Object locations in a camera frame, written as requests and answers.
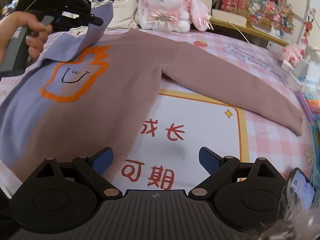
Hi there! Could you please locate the clear plastic storage box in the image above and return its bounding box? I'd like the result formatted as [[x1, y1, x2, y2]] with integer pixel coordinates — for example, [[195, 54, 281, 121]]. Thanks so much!
[[285, 60, 319, 98]]

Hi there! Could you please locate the small pink pig plush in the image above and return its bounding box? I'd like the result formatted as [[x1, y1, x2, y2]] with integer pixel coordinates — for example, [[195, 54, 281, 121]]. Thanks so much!
[[279, 44, 305, 67]]

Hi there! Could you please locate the pink cartoon desk mat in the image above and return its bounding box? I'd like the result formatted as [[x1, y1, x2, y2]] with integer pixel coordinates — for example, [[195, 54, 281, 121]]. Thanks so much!
[[0, 27, 320, 201]]

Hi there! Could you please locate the white cable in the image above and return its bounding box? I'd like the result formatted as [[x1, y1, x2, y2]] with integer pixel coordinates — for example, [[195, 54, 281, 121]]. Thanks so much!
[[297, 0, 320, 29]]

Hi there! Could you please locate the cream t-shirt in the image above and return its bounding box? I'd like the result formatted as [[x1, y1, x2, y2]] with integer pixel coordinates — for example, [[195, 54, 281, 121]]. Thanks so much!
[[92, 0, 139, 30]]

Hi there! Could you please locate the person left hand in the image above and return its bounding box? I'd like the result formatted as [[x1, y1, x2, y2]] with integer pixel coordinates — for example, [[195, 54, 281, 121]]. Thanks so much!
[[0, 11, 54, 63]]

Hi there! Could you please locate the smartphone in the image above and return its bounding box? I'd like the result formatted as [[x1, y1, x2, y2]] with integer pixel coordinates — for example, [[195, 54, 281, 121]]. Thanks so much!
[[288, 168, 316, 210]]

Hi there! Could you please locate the white pink bunny plush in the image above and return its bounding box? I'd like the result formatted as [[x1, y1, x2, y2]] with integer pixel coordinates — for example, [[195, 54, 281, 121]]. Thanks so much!
[[136, 0, 212, 33]]

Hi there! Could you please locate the colourful sequin ornament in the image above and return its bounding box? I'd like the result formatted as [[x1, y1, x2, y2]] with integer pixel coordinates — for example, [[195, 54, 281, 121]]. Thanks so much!
[[248, 0, 295, 37]]

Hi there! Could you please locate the mauve and lilac sweater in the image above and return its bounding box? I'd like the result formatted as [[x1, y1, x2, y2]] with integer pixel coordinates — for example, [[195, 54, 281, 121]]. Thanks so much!
[[0, 0, 304, 183]]

